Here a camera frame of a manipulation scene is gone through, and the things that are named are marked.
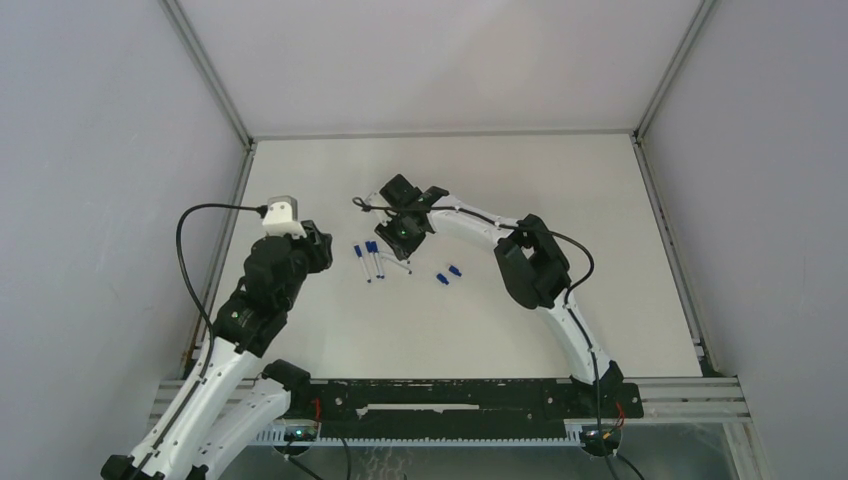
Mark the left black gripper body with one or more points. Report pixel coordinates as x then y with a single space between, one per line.
311 256

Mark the white marker pen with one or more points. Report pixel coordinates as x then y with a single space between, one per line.
365 269
379 265
375 268
403 267
392 258

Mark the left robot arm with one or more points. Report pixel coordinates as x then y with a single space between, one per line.
197 437

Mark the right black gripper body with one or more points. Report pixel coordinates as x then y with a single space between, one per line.
401 234

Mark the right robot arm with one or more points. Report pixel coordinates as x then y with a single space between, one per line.
540 269

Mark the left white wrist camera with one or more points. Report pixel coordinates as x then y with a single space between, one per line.
281 218

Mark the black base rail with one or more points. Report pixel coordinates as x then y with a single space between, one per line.
460 409

